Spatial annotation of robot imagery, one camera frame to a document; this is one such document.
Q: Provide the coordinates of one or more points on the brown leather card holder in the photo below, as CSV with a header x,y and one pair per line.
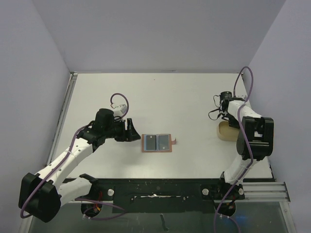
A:
x,y
172,142

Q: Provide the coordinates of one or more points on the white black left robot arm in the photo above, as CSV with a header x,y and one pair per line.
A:
x,y
44,193

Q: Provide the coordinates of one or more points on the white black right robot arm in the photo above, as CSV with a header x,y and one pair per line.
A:
x,y
253,134

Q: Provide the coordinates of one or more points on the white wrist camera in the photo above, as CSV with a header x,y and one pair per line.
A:
x,y
240,98
119,110

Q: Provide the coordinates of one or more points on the aluminium left side rail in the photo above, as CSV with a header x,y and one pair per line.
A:
x,y
64,109

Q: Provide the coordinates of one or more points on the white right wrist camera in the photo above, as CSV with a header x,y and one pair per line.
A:
x,y
240,98

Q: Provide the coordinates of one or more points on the aluminium rail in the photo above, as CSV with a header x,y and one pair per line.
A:
x,y
64,109
261,192

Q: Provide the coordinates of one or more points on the aluminium front rail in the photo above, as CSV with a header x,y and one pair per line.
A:
x,y
261,192

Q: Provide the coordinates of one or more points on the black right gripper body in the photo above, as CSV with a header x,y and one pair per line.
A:
x,y
225,107

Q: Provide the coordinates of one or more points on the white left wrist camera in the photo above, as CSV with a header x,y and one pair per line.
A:
x,y
119,110

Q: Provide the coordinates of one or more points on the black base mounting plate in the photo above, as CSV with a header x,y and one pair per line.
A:
x,y
166,195

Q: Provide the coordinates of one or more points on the beige oval tray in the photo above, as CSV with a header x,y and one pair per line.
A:
x,y
227,133

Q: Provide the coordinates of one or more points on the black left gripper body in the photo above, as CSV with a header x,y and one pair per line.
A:
x,y
116,130

